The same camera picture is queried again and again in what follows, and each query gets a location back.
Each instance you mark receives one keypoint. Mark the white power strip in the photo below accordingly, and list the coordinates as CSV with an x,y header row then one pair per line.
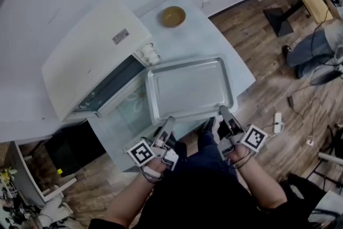
x,y
277,122

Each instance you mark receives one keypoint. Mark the person's dark blue trousers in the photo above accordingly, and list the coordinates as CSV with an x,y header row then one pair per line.
x,y
209,153

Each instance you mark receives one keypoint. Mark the white plug adapter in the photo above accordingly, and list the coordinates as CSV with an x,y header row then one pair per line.
x,y
310,140

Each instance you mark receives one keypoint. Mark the black metal chair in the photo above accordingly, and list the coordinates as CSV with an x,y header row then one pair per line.
x,y
331,158

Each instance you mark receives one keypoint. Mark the person's right forearm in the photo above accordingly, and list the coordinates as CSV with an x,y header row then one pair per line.
x,y
260,185

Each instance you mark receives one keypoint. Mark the person's black top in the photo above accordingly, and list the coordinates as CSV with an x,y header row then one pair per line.
x,y
201,203

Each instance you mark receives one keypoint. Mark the white toaster oven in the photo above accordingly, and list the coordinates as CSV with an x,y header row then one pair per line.
x,y
88,45

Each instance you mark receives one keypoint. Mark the yellow flowers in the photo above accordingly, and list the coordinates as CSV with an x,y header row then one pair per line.
x,y
6,174

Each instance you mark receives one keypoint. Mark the black box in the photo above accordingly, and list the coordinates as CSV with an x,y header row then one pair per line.
x,y
72,147

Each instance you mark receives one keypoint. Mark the black desk base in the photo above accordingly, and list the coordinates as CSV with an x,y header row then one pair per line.
x,y
278,18

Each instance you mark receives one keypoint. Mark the silver baking tray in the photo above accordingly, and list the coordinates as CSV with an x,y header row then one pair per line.
x,y
189,88

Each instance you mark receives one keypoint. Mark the white open cabinet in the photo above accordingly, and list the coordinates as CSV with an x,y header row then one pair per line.
x,y
29,179

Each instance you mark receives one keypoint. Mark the black power adapter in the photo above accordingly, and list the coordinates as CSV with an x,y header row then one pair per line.
x,y
291,100

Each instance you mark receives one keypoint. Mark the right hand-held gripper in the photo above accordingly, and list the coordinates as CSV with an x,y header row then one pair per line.
x,y
253,139

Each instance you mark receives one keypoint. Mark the person's black shoe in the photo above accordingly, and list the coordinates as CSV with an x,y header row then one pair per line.
x,y
209,124
222,130

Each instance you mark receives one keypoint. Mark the white wall outlet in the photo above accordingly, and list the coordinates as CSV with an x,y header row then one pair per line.
x,y
207,2

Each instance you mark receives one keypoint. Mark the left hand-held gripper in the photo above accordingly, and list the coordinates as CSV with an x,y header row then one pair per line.
x,y
140,154

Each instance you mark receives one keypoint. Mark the person's left forearm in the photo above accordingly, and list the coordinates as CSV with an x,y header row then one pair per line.
x,y
128,195

